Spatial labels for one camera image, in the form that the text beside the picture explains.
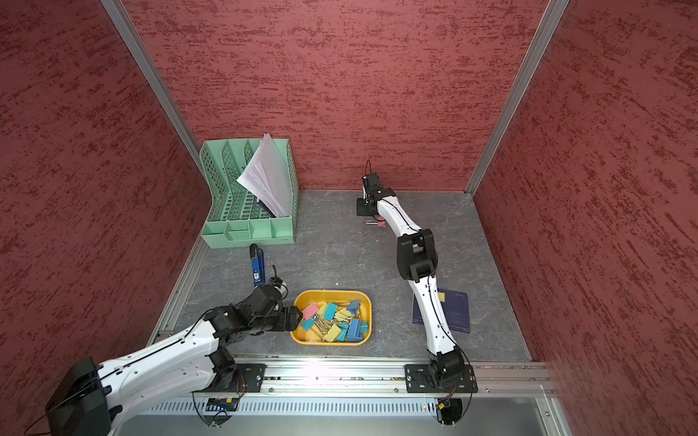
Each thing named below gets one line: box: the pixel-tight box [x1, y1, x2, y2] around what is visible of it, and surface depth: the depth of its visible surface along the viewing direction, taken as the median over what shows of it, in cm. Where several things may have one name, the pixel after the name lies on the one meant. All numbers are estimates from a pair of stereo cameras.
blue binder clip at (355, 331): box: [347, 317, 364, 343], surface depth 80 cm
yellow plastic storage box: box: [289, 289, 373, 347], surface depth 85 cm
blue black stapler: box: [249, 243, 266, 287], surface depth 97 cm
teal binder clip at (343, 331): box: [337, 323, 350, 343], surface depth 81 cm
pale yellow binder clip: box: [334, 307, 356, 324], surface depth 85 cm
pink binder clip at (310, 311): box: [302, 303, 320, 321], surface depth 85 cm
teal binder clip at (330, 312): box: [323, 302, 339, 322], surface depth 85 cm
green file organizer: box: [199, 138, 300, 249], surface depth 105 cm
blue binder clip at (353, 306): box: [346, 299, 361, 317], surface depth 89 cm
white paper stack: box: [236, 132, 292, 218], surface depth 96 cm
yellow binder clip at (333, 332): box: [324, 323, 341, 343], surface depth 80 cm
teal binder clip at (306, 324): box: [300, 316, 320, 332], surface depth 84 cm
